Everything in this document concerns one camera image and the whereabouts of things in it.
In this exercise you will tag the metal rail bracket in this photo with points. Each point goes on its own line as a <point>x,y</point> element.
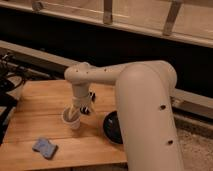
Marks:
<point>107,12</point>
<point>171,17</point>
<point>36,5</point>

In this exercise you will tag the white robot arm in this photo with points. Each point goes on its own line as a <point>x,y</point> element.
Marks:
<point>142,96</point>

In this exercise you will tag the blue sponge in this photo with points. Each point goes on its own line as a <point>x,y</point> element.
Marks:
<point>45,148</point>

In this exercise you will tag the white ceramic cup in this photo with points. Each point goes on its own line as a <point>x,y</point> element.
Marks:
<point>71,116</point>

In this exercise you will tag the black white striped block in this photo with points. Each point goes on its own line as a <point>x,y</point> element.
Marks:
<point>87,110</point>

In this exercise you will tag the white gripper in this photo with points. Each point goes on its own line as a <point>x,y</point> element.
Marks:
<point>79,102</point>

